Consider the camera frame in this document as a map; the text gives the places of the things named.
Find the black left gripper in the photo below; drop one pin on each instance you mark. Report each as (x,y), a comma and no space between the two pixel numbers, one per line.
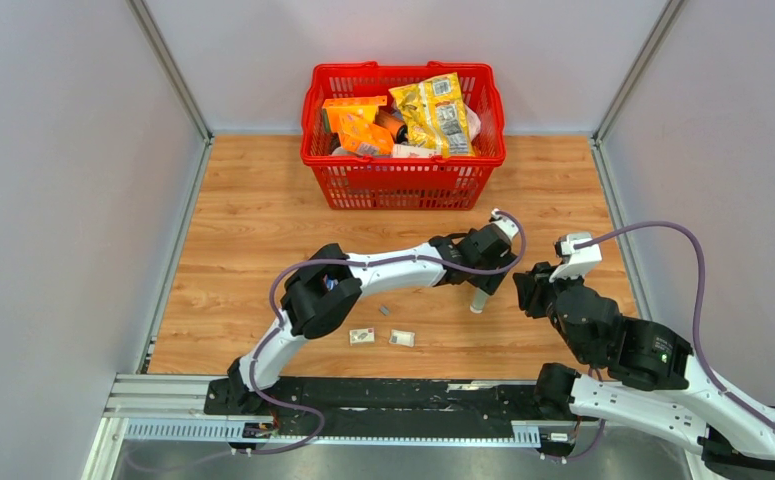
(490,282)

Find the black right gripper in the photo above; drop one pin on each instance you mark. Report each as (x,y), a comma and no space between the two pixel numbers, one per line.
(532,285)

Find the blue and black stapler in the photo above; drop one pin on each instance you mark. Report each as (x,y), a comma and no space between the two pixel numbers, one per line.
(330,283)

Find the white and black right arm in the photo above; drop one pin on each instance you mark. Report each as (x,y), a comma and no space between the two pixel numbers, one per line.
(655,384)

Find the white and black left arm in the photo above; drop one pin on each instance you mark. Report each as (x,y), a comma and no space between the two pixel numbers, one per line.
(313,298)

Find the grey and white stapler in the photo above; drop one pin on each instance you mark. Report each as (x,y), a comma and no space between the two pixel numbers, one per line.
(479,301)

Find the white staple box tray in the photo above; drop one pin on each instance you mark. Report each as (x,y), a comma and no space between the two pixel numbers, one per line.
(402,338)

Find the white staple box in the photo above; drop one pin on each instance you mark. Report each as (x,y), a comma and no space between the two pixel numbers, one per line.
(362,336)

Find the red plastic shopping basket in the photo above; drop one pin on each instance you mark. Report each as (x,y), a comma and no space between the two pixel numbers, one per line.
(360,182)

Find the yellow snack bag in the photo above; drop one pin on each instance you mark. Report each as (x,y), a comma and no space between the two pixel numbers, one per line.
(435,115)

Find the orange snack packet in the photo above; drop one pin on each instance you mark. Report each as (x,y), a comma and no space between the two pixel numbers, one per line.
(366,140)

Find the orange carton box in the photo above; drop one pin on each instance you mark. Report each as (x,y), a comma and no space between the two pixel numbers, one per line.
(333,109)

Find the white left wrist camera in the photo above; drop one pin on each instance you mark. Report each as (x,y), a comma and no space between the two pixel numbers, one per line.
(505,224)

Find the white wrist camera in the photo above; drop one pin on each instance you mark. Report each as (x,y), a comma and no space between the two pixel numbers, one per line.
(505,224)
(576,261)

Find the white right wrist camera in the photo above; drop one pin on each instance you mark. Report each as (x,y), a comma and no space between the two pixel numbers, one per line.
(576,261)

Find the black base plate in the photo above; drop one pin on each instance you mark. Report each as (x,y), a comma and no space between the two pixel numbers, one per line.
(386,406)

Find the white slotted cable duct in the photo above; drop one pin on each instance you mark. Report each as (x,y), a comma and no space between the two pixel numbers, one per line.
(516,435)

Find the aluminium frame rail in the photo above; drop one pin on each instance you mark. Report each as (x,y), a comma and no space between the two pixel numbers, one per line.
(154,36)

